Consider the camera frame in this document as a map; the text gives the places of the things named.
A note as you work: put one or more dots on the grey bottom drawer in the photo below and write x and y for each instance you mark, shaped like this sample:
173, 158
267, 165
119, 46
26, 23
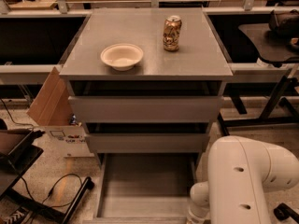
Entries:
144, 189

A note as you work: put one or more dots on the grey drawer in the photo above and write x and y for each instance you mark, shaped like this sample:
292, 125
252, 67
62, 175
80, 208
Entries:
147, 142
145, 109
144, 189

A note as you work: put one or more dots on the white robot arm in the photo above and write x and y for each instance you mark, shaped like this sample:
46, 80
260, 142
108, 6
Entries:
239, 172

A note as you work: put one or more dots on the grey drawer cabinet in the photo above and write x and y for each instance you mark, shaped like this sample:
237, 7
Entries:
197, 69

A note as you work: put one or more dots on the grey top drawer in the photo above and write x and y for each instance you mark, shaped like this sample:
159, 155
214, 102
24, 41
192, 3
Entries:
145, 109

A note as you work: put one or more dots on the grey middle drawer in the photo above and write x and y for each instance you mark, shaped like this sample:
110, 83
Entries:
147, 142

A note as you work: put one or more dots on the white paper bowl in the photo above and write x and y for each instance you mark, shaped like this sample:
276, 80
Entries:
122, 57

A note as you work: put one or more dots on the crushed gold soda can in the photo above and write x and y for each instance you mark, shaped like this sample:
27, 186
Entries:
172, 26

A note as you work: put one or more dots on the cardboard box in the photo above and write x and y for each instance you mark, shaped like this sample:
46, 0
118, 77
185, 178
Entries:
52, 111

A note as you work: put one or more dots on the black stand left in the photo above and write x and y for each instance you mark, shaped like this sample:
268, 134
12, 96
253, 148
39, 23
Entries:
18, 154

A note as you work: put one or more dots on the black chair right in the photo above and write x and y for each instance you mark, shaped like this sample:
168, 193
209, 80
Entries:
277, 40

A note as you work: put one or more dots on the black table leg right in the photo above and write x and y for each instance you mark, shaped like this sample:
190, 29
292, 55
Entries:
276, 98

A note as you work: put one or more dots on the black caster bottom right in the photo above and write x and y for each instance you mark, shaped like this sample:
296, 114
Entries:
283, 212

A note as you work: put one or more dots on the black white sneaker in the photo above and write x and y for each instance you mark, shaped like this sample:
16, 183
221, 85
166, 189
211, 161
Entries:
16, 217

